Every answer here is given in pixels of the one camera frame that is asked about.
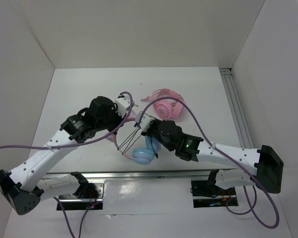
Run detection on pink blue cat-ear headphones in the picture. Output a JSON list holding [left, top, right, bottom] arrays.
[[106, 111, 161, 166]]

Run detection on thin black headphone cable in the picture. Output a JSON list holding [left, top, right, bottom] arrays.
[[117, 127, 159, 158]]

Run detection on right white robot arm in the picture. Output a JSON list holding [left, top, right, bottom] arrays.
[[140, 119, 284, 194]]

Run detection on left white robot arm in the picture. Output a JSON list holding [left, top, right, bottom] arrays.
[[0, 96, 130, 215]]

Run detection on pink gaming headphones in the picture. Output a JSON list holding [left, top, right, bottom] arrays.
[[141, 88, 184, 120]]

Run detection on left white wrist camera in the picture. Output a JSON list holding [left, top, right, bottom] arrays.
[[114, 96, 131, 117]]

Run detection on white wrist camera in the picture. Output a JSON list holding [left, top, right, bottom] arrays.
[[114, 96, 131, 117], [135, 111, 155, 132]]

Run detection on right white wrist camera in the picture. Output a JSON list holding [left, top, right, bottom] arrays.
[[135, 111, 155, 132]]

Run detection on aluminium mounting rail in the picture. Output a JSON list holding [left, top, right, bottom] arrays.
[[39, 168, 239, 181]]

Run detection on right aluminium side rail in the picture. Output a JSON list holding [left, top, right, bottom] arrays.
[[219, 68, 254, 148]]

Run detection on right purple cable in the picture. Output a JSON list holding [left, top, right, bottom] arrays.
[[139, 97, 280, 229]]

